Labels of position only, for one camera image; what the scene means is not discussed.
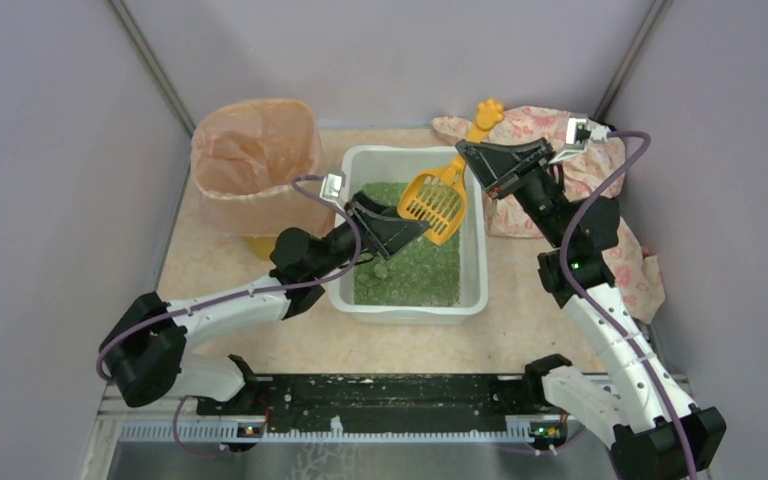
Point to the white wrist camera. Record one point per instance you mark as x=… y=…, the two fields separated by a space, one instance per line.
x=580 y=133
x=332 y=185

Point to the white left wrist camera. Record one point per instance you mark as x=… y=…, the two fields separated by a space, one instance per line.
x=332 y=185

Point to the aluminium frame rail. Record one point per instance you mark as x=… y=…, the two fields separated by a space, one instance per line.
x=169 y=418

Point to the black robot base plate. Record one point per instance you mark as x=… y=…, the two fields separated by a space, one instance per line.
x=416 y=404

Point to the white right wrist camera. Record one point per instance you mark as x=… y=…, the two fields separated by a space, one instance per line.
x=580 y=133

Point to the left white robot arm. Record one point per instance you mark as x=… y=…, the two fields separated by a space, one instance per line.
x=148 y=353

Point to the yellow bin with pink bag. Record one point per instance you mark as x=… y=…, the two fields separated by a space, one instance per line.
x=244 y=158

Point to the green cat litter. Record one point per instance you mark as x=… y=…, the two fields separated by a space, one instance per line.
x=422 y=274

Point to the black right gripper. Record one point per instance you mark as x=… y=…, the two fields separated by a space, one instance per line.
x=525 y=175

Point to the yellow plastic litter scoop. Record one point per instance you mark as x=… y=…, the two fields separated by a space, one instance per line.
x=437 y=195

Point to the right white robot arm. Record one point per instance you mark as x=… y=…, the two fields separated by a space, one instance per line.
x=652 y=427

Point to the cream pink cartoon cloth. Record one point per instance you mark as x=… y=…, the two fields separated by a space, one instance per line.
x=636 y=270

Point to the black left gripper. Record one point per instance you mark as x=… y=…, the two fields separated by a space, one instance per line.
x=363 y=224

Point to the white plastic litter box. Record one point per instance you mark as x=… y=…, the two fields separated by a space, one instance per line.
x=370 y=163

